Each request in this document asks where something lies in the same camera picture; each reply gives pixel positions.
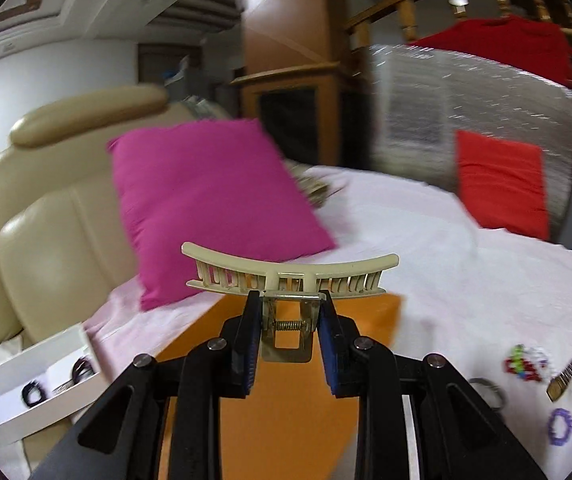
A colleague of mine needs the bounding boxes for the white box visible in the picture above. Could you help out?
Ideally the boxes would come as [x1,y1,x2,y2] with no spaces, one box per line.
[0,324,108,447]

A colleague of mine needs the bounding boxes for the cream hair claw clip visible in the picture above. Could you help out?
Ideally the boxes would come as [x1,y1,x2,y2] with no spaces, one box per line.
[181,242,399,363]

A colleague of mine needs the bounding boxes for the multicolour bead bracelet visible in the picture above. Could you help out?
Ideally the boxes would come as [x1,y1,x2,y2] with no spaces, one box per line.
[503,342,553,384]

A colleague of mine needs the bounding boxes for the purple bead bracelet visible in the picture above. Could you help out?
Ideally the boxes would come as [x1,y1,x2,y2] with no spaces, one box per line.
[546,406,572,448]

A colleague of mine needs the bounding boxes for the red pillow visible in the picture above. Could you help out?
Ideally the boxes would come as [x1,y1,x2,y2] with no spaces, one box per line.
[456,130,550,240]

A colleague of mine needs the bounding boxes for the black hair ties in box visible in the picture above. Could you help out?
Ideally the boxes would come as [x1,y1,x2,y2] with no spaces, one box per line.
[20,355,98,409]

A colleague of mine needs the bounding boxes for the brown wooden cabinet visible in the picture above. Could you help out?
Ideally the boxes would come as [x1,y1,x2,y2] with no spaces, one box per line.
[233,0,367,168]

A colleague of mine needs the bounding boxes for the red cloth on railing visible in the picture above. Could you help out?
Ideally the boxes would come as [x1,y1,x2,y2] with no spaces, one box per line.
[410,15,572,86]

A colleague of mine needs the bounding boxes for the silver insulated foil panel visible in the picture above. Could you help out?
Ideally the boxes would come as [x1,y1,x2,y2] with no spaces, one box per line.
[367,44,572,236]

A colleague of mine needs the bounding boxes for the beige leather sofa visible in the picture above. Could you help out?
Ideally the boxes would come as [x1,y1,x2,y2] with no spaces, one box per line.
[0,84,224,384]

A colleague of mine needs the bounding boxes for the orange cardboard tray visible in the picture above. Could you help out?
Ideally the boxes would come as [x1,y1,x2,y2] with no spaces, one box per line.
[157,294,405,479]

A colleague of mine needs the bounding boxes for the magenta pillow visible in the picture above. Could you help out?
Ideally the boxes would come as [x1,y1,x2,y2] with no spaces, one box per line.
[107,119,335,311]

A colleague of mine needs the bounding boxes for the black hair tie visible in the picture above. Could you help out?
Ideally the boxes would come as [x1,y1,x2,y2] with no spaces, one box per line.
[467,377,510,414]

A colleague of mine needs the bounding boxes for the white pink bedspread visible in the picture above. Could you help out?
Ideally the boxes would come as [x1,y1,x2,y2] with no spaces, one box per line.
[80,164,572,480]

